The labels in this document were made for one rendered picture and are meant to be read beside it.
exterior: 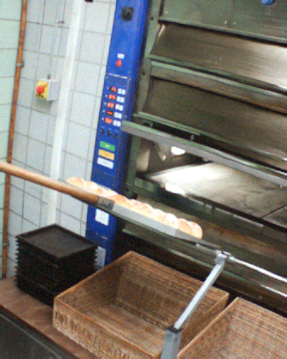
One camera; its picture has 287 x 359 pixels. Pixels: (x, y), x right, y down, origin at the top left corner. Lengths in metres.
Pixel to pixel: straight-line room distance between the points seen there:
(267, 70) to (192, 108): 0.40
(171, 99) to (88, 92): 0.47
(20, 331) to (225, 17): 1.60
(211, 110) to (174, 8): 0.48
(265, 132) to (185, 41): 0.52
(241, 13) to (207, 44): 0.20
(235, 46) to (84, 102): 0.85
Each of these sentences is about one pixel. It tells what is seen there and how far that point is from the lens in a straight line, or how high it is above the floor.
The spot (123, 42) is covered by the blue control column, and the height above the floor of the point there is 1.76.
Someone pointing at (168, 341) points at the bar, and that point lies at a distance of 1.95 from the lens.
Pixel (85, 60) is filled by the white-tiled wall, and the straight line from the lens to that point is 2.81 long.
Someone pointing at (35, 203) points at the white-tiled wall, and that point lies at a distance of 3.18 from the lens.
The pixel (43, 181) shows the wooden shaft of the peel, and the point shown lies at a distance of 1.79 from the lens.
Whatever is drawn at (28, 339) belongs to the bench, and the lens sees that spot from 2.61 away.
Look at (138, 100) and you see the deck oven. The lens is 2.60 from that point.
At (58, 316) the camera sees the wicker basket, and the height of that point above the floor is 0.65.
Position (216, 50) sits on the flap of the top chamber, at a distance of 2.37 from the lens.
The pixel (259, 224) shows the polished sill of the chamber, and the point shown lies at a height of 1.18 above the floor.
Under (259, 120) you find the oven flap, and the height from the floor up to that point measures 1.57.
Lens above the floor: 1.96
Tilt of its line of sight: 16 degrees down
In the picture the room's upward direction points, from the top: 8 degrees clockwise
